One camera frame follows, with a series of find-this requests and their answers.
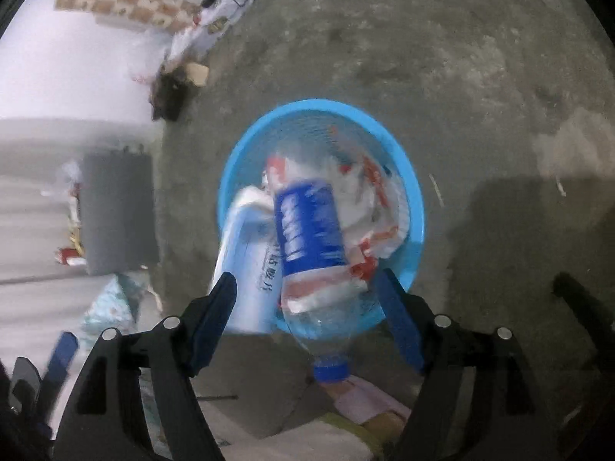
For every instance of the red and white wrapper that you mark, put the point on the red and white wrapper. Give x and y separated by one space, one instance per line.
370 211

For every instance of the checkered patterned roll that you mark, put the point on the checkered patterned roll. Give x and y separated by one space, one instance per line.
125 2

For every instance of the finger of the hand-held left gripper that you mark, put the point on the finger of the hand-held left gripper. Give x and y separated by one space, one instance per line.
61 360

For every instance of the dark brown box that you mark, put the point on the dark brown box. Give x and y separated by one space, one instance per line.
168 93

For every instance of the red and white can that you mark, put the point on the red and white can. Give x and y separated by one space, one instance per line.
69 257

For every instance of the grey cabinet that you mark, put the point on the grey cabinet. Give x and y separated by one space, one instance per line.
120 211

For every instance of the blue plastic mesh basket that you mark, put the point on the blue plastic mesh basket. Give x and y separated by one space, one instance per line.
384 144

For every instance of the small wooden block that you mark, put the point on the small wooden block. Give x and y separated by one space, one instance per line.
198 74

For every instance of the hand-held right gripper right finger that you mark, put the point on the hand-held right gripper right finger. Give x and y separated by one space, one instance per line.
401 326

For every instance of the white tissue packet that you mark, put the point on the white tissue packet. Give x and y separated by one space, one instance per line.
250 259

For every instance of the white curtain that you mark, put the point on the white curtain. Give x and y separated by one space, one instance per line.
33 211

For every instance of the clear bottle with blue label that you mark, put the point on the clear bottle with blue label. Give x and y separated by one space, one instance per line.
310 230

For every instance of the floral printed tablecloth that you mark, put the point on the floral printed tablecloth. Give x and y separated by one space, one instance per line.
113 302

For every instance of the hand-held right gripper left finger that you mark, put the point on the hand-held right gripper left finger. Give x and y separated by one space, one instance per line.
214 317

